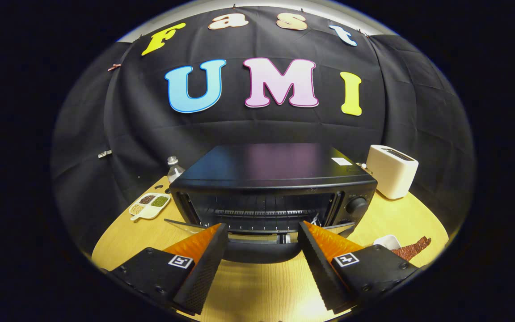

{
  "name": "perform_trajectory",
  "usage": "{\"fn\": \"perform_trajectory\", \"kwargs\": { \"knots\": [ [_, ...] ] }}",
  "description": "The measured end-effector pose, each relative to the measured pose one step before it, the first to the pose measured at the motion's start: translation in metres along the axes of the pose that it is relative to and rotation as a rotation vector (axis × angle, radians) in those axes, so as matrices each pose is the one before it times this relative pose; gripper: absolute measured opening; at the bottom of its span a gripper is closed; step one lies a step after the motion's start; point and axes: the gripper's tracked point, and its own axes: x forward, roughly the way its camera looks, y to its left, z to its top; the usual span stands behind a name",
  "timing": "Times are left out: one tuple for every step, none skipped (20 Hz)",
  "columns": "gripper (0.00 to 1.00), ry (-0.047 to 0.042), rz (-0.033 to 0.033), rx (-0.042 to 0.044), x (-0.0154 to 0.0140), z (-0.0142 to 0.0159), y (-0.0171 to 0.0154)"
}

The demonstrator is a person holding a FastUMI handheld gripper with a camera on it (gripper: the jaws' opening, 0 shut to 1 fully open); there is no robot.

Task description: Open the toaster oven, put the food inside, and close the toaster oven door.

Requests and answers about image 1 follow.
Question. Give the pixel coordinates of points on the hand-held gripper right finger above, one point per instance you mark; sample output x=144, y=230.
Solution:
x=322, y=270

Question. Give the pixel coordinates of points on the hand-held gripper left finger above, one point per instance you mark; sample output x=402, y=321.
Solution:
x=204, y=273

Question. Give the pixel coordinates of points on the red meat piece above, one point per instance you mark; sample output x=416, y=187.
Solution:
x=411, y=249

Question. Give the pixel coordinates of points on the black toaster oven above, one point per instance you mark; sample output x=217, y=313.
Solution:
x=275, y=165

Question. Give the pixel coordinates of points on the white bread toaster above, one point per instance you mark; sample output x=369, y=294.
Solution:
x=391, y=174

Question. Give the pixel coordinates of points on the white rectangular tray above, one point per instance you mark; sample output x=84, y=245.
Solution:
x=387, y=242

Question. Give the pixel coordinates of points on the white divided dish of beans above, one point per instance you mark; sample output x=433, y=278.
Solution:
x=150, y=205

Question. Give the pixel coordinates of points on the clear water bottle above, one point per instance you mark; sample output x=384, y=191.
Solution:
x=175, y=171

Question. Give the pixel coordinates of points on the small silver clip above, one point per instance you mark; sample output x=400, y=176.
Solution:
x=104, y=154

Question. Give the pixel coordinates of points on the small red clip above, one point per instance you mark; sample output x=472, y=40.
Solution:
x=114, y=67

